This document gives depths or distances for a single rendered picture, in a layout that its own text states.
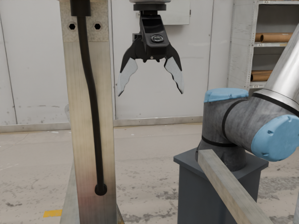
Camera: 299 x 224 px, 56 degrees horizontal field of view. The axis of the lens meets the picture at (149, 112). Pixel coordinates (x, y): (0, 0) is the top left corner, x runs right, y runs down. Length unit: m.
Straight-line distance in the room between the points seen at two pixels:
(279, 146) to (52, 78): 2.44
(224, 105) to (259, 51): 2.35
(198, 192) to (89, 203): 0.85
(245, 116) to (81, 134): 0.70
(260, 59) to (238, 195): 2.89
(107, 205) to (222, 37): 2.90
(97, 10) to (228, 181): 0.37
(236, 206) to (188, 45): 2.62
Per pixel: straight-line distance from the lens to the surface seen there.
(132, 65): 0.63
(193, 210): 1.16
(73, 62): 0.23
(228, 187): 0.49
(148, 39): 0.56
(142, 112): 3.05
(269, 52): 3.35
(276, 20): 3.35
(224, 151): 1.03
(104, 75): 0.23
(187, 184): 1.13
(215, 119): 0.98
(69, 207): 0.43
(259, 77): 2.99
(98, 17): 0.22
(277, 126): 0.84
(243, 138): 0.89
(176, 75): 0.65
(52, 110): 3.06
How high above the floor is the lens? 1.11
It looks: 18 degrees down
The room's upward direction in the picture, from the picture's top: straight up
